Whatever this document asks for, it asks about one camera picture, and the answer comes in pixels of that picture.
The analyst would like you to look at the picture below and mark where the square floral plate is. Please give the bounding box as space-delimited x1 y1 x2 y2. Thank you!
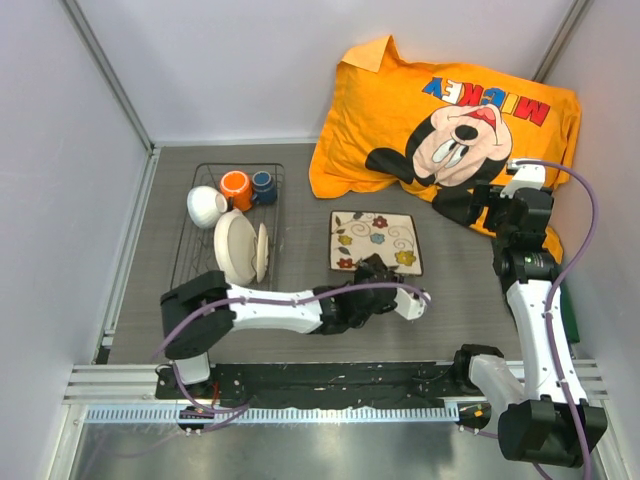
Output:
329 210 424 277

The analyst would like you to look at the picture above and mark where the large white oval dish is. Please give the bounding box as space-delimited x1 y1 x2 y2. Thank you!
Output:
213 209 257 286

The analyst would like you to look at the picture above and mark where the black wire dish rack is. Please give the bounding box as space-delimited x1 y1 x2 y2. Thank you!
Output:
170 162 285 290

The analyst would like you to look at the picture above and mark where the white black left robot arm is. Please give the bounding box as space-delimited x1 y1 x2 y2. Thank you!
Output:
158 255 423 399

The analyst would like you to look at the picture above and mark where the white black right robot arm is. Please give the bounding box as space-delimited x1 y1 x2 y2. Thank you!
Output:
451 184 608 468

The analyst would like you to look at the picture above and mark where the orange Mickey pillow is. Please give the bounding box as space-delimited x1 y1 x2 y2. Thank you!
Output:
308 34 583 261

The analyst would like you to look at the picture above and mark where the small cream plate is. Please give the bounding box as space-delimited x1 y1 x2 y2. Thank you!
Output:
254 223 269 283

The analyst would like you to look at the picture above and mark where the blue mug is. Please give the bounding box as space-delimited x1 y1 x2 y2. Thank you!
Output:
251 171 277 205

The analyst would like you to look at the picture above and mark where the orange mug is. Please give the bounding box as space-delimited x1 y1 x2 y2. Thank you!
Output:
219 170 253 212

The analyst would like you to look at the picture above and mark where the white ribbed bowl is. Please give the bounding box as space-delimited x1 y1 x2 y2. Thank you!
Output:
187 185 230 229

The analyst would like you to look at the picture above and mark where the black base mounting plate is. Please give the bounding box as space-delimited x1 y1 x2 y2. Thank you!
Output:
187 362 481 410

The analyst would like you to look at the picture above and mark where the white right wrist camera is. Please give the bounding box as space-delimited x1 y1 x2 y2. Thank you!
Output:
500 158 546 199

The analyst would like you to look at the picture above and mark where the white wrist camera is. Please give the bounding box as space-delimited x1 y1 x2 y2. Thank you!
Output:
500 158 546 199
394 288 431 321

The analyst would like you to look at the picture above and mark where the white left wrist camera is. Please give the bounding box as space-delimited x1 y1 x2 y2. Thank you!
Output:
394 288 431 321

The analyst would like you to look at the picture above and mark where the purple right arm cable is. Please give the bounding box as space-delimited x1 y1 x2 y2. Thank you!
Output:
469 159 600 480

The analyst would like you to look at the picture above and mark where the aluminium frame rail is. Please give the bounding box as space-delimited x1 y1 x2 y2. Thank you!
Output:
63 359 609 404

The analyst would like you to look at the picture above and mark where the white slotted cable duct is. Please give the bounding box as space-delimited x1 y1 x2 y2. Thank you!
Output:
84 403 459 424

